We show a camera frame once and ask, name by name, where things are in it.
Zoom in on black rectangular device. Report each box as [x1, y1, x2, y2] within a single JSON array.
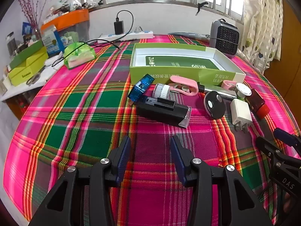
[[137, 96, 192, 129]]

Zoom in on white charger plug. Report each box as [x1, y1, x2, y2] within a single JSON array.
[[230, 98, 253, 133]]

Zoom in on green plastic tissue pack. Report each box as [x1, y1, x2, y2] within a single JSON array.
[[63, 42, 97, 70]]

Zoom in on green container with white lid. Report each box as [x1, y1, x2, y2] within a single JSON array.
[[235, 82, 252, 102]]

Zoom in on clear bin with orange lid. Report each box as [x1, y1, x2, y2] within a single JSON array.
[[40, 9, 90, 46]]

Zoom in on black hook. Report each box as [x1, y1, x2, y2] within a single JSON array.
[[196, 1, 209, 15]]

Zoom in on pink clip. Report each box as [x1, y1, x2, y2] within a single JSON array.
[[170, 75, 198, 97]]

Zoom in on cream patterned curtain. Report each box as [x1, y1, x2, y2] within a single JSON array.
[[235, 0, 284, 72]]

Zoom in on dark green cardboard box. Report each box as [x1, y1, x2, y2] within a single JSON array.
[[9, 40, 44, 69]]

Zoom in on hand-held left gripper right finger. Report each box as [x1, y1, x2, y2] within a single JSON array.
[[170, 135, 274, 226]]

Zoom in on white power strip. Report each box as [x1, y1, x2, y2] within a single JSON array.
[[97, 29, 154, 44]]

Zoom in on black round key fob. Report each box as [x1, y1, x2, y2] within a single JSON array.
[[203, 91, 227, 120]]

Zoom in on brown wooden cabinet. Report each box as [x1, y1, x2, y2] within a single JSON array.
[[280, 0, 301, 128]]

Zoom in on glass jar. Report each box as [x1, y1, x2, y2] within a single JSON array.
[[6, 32, 17, 56]]

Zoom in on blue translucent plastic case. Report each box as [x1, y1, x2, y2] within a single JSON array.
[[128, 74, 155, 104]]

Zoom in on yellow-green cardboard box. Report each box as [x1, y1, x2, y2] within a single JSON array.
[[8, 52, 49, 87]]

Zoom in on purple flower branches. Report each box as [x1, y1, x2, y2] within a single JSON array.
[[17, 0, 55, 38]]

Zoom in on brown bottle with red cap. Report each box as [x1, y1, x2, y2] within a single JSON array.
[[247, 88, 270, 119]]

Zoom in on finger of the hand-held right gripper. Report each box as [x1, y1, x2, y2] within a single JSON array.
[[273, 128, 301, 147], [256, 136, 301, 170]]

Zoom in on metal window grille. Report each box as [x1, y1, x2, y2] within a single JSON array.
[[80, 0, 245, 24]]

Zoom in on grey fan heater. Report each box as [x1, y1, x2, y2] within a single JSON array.
[[209, 19, 240, 59]]

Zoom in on black cable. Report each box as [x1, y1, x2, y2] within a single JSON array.
[[52, 10, 134, 69]]

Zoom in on blue and white box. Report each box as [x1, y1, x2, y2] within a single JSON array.
[[42, 27, 66, 54]]

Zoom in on small white cylinder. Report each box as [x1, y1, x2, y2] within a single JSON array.
[[152, 83, 173, 99]]

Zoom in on white side table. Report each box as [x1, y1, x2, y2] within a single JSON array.
[[0, 63, 66, 102]]

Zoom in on pile of windowsill clutter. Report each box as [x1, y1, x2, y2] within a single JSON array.
[[48, 0, 97, 15]]

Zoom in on scissors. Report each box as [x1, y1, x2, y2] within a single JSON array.
[[26, 67, 46, 85]]

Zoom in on pink green plaid cloth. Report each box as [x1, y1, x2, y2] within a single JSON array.
[[2, 34, 299, 226]]

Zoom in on small blue packet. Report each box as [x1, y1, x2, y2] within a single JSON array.
[[22, 22, 33, 36]]

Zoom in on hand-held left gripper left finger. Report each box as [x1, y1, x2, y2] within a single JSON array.
[[28, 135, 132, 226]]

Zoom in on black power adapter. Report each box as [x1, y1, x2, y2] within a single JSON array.
[[114, 20, 125, 35]]

